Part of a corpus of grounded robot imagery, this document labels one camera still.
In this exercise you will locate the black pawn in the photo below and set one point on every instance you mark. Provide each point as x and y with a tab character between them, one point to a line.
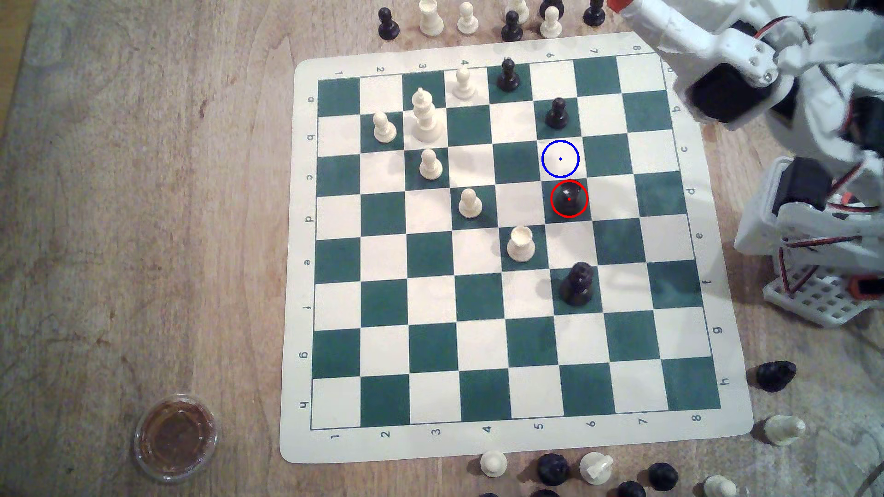
569	198
556	116
512	29
388	26
594	14
508	77

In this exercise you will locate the lidded brown sauce cup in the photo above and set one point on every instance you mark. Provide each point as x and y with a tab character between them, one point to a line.
175	437

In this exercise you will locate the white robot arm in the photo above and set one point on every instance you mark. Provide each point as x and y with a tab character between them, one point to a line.
822	96

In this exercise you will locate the white king piece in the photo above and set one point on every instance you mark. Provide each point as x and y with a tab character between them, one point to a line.
426	121

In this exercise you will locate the white chess piece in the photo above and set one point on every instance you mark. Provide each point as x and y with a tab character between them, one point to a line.
520	7
719	487
784	429

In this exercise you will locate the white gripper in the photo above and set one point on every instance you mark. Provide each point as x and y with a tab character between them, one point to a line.
644	20

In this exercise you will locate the white pawn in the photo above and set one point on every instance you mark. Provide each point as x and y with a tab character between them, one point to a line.
550	26
467	21
470	205
384	130
493	463
430	167
463	85

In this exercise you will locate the white grid base plate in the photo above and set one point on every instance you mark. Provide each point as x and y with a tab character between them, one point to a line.
818	297

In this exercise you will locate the white rook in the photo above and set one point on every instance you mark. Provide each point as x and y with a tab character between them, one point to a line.
431	19
521	245

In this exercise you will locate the black knight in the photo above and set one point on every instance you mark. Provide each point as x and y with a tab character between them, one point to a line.
775	376

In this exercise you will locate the white knight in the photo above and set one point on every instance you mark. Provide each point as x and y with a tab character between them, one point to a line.
596	468

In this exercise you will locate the green white chess board mat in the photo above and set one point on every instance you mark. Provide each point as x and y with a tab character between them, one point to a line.
483	331

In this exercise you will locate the orange clamp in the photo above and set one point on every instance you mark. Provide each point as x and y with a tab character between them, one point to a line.
867	288

